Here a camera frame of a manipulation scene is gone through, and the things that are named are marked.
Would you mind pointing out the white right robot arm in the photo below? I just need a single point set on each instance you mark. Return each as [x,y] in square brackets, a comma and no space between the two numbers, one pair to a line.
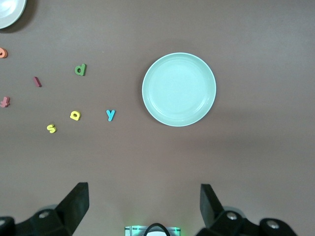
[157,233]

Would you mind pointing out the dark red letter l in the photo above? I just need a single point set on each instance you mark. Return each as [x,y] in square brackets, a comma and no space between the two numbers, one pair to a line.
[37,81]

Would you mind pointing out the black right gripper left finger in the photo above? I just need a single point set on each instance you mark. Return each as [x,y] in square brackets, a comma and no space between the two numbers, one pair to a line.
[61,218]

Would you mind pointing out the pink letter f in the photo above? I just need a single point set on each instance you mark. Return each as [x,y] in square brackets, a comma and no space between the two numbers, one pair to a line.
[5,102]

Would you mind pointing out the yellow letter s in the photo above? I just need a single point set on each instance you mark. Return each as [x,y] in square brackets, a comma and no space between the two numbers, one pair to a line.
[51,128]

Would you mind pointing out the green letter d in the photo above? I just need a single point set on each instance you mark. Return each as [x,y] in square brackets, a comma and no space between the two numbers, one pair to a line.
[79,71]

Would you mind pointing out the cyan letter y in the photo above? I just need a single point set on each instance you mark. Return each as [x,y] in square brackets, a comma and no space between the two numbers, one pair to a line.
[110,115]

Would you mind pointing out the light green plate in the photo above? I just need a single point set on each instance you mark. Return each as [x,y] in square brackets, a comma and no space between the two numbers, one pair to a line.
[179,89]

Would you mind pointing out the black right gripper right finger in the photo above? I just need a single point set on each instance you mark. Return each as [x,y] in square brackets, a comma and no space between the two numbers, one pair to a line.
[221,221]

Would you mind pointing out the yellow letter a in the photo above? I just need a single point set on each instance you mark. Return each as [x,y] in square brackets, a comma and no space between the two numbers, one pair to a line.
[73,116]

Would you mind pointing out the cream white plate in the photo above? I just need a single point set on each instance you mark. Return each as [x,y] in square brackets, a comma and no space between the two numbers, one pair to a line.
[8,11]

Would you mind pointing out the orange letter e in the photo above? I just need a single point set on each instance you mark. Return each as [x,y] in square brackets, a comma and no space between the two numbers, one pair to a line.
[3,54]

